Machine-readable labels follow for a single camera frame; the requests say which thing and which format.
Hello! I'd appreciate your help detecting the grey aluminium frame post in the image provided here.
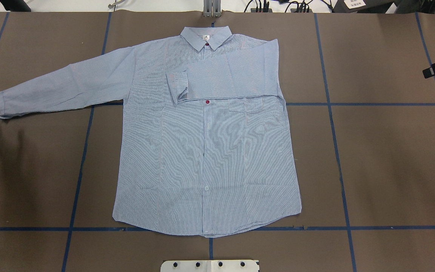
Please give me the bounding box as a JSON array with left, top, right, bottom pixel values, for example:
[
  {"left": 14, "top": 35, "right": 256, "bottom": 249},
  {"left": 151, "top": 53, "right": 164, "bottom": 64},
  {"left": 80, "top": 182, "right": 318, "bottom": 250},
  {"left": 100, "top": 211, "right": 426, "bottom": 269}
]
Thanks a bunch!
[{"left": 203, "top": 0, "right": 222, "bottom": 17}]

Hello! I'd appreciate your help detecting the light blue striped shirt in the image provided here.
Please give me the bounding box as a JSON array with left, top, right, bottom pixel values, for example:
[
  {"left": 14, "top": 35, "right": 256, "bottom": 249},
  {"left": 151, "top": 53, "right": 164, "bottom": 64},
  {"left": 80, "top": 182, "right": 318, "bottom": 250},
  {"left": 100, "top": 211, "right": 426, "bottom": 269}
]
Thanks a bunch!
[{"left": 0, "top": 26, "right": 302, "bottom": 238}]

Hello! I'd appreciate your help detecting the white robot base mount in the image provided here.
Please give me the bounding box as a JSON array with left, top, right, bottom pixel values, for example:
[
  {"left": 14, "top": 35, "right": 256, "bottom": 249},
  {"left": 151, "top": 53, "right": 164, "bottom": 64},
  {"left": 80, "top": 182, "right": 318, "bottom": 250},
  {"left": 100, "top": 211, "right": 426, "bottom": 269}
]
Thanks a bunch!
[{"left": 160, "top": 260, "right": 260, "bottom": 272}]

